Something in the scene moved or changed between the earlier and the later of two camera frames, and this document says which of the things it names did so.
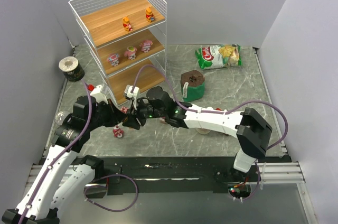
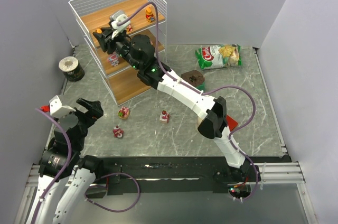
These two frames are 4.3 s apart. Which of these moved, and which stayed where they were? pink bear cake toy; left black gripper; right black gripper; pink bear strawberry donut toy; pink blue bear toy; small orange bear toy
Moved: left black gripper; right black gripper
Stayed: small orange bear toy; pink bear cake toy; pink blue bear toy; pink bear strawberry donut toy
